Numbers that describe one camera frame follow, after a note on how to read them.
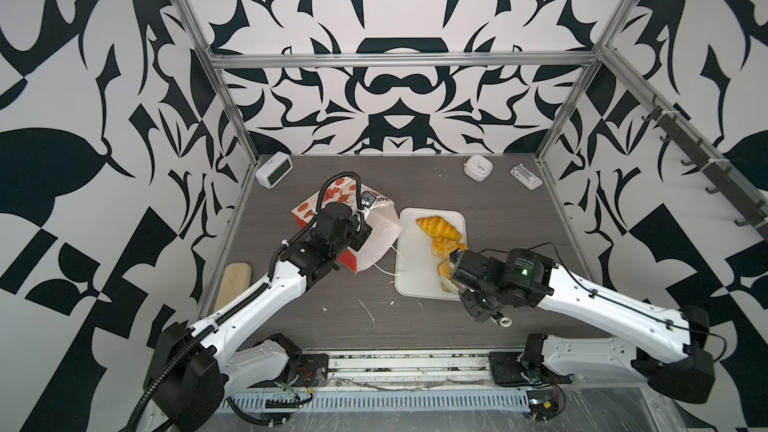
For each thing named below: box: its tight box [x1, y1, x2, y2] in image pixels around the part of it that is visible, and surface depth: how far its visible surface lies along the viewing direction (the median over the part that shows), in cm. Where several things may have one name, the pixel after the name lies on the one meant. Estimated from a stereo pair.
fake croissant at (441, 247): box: [431, 237, 469, 259], surface depth 93 cm
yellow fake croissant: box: [416, 216, 462, 241], surface depth 98 cm
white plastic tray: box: [394, 208, 467, 301], surface depth 97 cm
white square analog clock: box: [463, 154, 494, 182], surface depth 116 cm
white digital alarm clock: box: [255, 151, 294, 189], surface depth 110 cm
